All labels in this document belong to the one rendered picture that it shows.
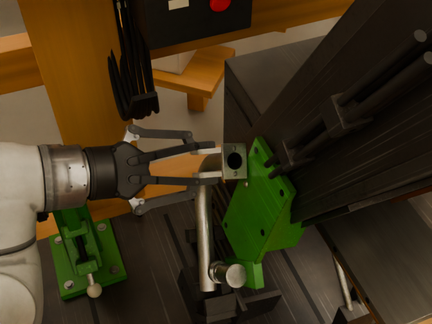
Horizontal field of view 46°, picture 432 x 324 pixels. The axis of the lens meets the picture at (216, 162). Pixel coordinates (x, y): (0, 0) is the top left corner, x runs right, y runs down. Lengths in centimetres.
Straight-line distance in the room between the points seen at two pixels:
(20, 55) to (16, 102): 194
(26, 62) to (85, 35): 17
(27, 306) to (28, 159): 18
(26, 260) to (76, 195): 10
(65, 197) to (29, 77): 39
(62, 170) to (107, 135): 36
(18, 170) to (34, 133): 206
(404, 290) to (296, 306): 27
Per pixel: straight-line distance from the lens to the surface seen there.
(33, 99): 292
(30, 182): 67
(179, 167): 124
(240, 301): 93
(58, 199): 69
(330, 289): 106
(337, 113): 48
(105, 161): 70
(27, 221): 69
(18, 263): 70
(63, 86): 93
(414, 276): 84
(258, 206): 77
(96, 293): 99
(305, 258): 108
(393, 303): 80
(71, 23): 87
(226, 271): 83
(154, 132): 74
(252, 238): 81
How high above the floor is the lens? 181
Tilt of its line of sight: 48 degrees down
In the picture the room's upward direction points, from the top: straight up
